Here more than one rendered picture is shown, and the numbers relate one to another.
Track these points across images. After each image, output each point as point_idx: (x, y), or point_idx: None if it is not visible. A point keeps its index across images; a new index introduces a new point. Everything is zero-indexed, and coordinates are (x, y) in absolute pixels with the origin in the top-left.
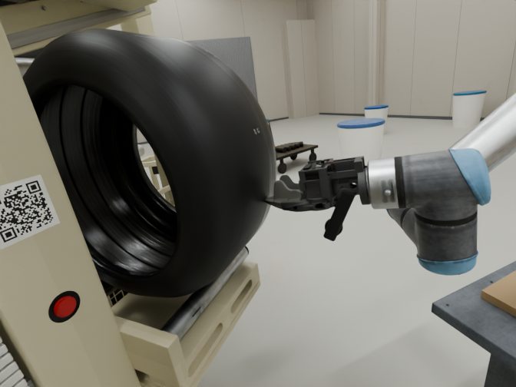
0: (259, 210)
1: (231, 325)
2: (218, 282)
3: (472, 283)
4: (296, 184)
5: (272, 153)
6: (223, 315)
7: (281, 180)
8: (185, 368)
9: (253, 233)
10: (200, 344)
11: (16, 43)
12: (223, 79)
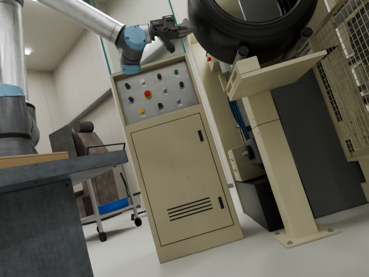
0: (198, 33)
1: (234, 88)
2: (232, 65)
3: (60, 159)
4: (180, 23)
5: (189, 5)
6: (230, 80)
7: (186, 20)
8: (222, 87)
9: (208, 43)
10: (227, 84)
11: None
12: None
